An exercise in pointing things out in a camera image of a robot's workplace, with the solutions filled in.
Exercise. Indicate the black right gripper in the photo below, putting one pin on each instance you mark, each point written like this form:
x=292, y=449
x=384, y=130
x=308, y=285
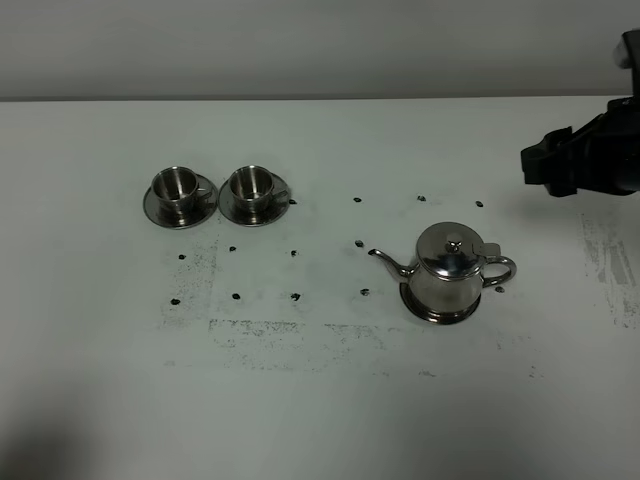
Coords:
x=602, y=156

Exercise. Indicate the stainless steel teapot saucer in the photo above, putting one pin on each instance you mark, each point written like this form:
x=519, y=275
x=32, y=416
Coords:
x=432, y=316

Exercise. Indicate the right stainless steel saucer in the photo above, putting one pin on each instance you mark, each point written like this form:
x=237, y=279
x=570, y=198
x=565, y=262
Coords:
x=276, y=208

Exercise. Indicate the right stainless steel teacup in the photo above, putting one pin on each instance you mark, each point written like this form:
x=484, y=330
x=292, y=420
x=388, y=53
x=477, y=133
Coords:
x=253, y=188

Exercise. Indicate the stainless steel teacup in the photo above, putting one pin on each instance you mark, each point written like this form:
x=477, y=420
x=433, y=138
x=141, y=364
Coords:
x=178, y=188
x=253, y=188

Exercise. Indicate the left stainless steel teacup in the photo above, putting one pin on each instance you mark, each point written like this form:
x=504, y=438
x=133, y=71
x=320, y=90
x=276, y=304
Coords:
x=178, y=188

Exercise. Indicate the left stainless steel saucer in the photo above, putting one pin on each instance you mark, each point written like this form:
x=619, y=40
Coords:
x=205, y=205

